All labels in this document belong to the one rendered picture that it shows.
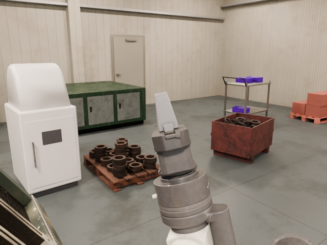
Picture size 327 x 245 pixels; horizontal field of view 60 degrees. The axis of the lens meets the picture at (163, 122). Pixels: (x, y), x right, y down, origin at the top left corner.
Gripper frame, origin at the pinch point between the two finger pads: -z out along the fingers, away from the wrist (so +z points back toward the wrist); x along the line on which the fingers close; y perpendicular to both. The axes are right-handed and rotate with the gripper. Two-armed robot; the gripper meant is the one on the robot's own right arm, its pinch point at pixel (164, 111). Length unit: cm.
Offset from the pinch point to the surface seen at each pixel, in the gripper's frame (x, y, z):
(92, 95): -546, 136, -49
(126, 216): -249, 63, 108
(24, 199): -107, 85, 34
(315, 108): -635, -359, 94
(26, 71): -283, 143, -70
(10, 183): -102, 87, 22
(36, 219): -92, 74, 41
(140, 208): -264, 49, 108
